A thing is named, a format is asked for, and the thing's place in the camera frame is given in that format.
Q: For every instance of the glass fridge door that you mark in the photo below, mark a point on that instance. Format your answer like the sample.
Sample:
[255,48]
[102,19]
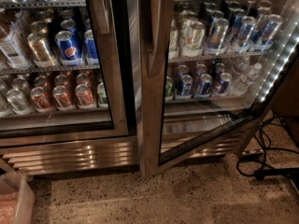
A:
[170,131]
[49,17]

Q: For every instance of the stainless fridge bottom grille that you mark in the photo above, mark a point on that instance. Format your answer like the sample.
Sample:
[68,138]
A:
[60,158]

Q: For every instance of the green soda can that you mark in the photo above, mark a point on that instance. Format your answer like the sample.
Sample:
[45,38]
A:
[168,89]

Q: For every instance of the blue Pepsi can lower left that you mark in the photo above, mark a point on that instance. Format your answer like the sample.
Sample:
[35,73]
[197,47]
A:
[184,87]

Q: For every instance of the blue pepsi can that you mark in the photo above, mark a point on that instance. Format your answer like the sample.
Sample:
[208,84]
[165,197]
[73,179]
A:
[203,86]
[70,48]
[184,87]
[222,84]

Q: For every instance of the blue Pepsi can lower middle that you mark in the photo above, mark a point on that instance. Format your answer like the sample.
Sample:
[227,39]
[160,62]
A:
[203,86]

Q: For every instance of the red soda can right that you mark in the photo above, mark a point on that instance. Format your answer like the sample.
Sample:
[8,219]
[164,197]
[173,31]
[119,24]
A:
[85,96]

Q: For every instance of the red soda can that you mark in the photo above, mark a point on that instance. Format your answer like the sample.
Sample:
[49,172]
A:
[85,96]
[63,98]
[41,99]

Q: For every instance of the blue Pepsi can lower right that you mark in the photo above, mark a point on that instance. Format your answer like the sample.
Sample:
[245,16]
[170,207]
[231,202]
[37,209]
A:
[222,84]

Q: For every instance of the Mountain Dew can right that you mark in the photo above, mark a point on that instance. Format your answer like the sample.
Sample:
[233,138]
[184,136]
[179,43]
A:
[192,45]

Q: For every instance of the blue Pepsi can edge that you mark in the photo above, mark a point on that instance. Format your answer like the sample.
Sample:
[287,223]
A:
[90,47]

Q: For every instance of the red soda can middle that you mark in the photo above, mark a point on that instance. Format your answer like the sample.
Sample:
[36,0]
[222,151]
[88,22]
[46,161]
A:
[63,98]

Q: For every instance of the silver blue energy can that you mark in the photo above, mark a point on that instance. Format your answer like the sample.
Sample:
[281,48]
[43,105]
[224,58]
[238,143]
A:
[214,44]

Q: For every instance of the clear water bottle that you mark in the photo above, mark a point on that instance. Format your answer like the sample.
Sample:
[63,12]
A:
[246,79]

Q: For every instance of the blue Pepsi can front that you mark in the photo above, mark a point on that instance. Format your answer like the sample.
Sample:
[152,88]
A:
[70,48]

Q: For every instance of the red soda can left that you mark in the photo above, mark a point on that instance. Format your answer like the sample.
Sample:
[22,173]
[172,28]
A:
[41,99]

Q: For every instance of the gold soda can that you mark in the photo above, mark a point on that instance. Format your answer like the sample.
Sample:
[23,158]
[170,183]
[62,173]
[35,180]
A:
[40,46]

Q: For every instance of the silver can lower left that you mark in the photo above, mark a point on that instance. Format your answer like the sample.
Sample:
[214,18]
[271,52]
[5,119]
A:
[19,102]

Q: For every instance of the clear labelled bottle left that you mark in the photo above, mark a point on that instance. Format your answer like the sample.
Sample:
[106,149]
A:
[18,55]

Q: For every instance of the clear plastic storage bin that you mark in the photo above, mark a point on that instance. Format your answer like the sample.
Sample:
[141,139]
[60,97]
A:
[16,199]

